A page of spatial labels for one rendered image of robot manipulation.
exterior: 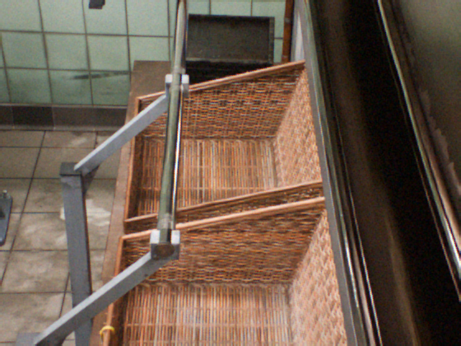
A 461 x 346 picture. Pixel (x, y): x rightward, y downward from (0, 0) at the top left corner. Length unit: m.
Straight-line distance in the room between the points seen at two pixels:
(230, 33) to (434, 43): 1.62
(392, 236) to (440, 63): 0.25
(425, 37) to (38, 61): 2.57
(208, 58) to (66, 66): 1.11
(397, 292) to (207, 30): 1.91
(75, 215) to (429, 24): 0.98
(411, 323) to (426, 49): 0.42
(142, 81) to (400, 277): 2.04
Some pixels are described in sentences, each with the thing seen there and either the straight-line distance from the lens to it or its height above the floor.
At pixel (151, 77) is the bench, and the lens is 3.05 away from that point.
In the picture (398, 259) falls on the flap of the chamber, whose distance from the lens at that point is 1.10.
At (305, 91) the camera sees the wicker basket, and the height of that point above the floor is 0.82.
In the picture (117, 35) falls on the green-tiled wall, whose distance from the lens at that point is 3.66.
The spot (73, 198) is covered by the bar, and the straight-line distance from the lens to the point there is 2.03.
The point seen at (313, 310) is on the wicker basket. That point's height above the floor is 0.70.
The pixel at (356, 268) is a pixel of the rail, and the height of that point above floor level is 1.44.
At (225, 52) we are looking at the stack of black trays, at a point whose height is 0.78.
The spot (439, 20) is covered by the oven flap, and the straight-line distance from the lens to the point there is 1.31.
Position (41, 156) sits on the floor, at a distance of 3.73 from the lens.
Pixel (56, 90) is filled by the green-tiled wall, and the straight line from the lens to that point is 3.81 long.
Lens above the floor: 2.12
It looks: 36 degrees down
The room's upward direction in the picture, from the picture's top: 1 degrees clockwise
